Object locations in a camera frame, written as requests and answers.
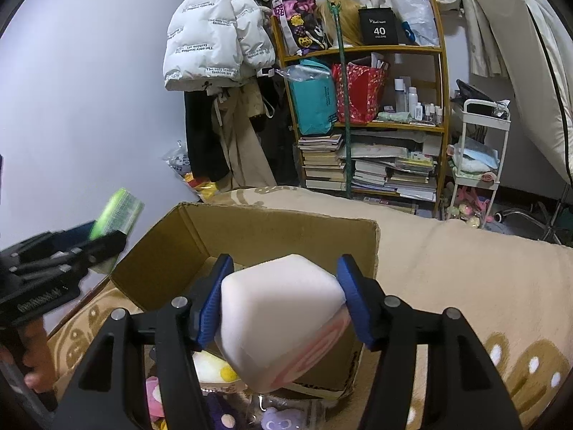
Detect white trolley cart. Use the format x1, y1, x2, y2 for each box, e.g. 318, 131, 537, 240
445, 99, 512, 227

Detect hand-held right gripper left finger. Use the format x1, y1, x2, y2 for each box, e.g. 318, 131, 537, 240
51, 254, 234, 430

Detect printed plastic bag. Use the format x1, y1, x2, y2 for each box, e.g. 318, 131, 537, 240
162, 145, 195, 175

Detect yellow plush toy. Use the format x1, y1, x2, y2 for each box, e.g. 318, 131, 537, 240
192, 349, 245, 388

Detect yellow red packet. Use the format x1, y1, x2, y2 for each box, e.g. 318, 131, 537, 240
183, 172, 225, 202

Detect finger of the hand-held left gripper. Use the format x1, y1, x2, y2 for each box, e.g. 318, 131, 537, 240
13, 229, 129, 278
9, 220, 98, 263

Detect metal stand legs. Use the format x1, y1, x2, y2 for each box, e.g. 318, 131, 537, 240
497, 183, 571, 245

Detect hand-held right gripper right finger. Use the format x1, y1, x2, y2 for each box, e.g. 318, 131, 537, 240
336, 254, 524, 430

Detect pile of small plush toys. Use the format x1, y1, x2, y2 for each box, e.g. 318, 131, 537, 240
452, 183, 493, 227

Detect clear plastic bag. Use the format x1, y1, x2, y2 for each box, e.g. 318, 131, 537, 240
274, 63, 334, 82

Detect beige coat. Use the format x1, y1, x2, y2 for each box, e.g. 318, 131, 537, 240
210, 78, 278, 191

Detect white softbox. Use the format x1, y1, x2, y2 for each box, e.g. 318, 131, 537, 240
472, 0, 573, 184

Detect person's left hand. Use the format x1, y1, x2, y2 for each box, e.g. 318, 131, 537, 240
21, 318, 60, 395

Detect red gift bag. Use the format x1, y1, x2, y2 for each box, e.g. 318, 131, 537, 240
331, 62, 388, 125

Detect dark purple spotted plush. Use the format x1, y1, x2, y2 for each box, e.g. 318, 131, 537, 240
203, 392, 249, 430

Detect cardboard box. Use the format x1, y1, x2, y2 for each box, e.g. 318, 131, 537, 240
110, 202, 381, 401

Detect green pole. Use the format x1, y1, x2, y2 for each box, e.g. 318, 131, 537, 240
327, 1, 354, 200

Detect black flat case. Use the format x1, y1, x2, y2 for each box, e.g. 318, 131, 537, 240
456, 79, 493, 101

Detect white cube plush toy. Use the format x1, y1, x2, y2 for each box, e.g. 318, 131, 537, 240
214, 253, 354, 392

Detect black pink patterned bag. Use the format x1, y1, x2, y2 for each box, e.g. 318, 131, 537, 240
271, 0, 334, 57

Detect folded blue white cloths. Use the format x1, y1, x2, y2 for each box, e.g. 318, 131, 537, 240
448, 138, 500, 175

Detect stack of books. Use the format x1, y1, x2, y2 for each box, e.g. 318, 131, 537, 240
298, 131, 444, 216

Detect blonde wig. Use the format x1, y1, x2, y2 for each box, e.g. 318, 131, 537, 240
317, 0, 365, 48

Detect wooden shelf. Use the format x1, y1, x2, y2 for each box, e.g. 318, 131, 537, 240
270, 0, 451, 218

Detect group of white bottles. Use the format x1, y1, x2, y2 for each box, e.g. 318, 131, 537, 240
393, 77, 445, 124

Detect white puffer jacket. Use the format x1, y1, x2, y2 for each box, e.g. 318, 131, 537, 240
162, 0, 277, 91

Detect black coat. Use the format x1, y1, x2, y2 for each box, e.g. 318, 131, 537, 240
183, 72, 300, 186

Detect white plastic bag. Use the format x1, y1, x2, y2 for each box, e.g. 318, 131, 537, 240
386, 0, 440, 48

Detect beige patterned blanket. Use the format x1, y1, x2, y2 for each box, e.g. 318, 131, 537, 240
47, 185, 573, 430

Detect black box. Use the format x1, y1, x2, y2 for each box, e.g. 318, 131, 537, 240
358, 6, 400, 46

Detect pink plush toy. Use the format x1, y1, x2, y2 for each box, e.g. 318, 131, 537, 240
144, 376, 166, 422

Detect teal bag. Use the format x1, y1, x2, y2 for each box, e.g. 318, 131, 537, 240
288, 59, 338, 137

